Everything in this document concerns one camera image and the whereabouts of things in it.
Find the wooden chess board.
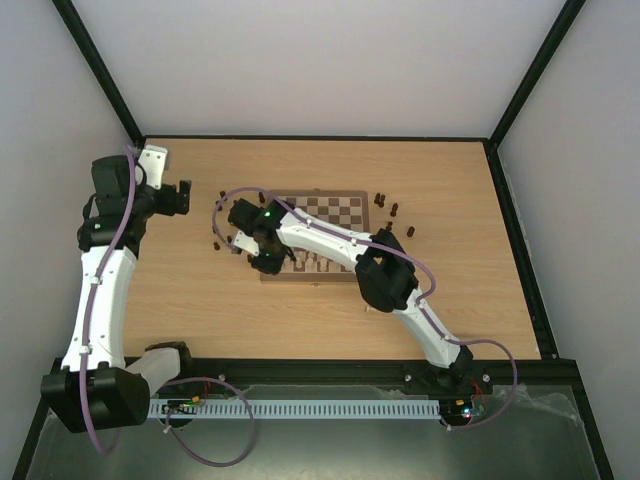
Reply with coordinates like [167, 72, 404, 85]
[260, 189, 371, 284]

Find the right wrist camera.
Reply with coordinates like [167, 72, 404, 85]
[231, 230, 260, 257]

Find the white slotted cable duct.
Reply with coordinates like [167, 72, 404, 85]
[148, 399, 441, 420]

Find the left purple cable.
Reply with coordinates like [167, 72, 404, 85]
[78, 143, 256, 467]

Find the black frame rail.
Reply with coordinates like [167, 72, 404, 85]
[177, 358, 584, 398]

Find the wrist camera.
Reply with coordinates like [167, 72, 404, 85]
[231, 230, 260, 257]
[135, 144, 169, 190]

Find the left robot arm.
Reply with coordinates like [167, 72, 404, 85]
[40, 146, 193, 433]

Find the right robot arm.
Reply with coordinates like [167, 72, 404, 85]
[228, 199, 473, 392]

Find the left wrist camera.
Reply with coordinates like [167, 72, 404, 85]
[135, 144, 169, 190]

